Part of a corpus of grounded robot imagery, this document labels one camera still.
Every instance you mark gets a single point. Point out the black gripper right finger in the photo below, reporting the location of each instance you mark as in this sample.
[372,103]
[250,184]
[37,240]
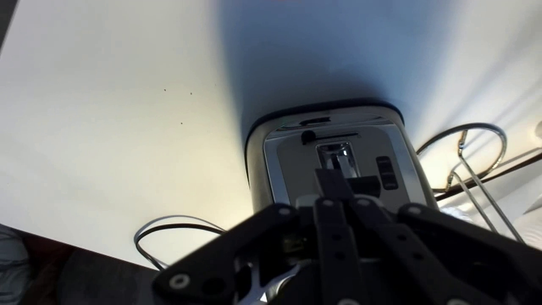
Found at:
[440,254]

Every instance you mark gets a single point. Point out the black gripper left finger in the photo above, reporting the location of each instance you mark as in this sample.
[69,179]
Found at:
[332,247]

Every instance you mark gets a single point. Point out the black toaster lever knob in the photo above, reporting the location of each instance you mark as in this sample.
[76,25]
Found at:
[365,184]

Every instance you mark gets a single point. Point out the silver two-slot toaster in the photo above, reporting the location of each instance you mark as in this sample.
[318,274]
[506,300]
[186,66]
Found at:
[293,169]

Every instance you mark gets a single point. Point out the dark grey couch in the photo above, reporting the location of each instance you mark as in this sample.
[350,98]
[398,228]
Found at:
[84,281]

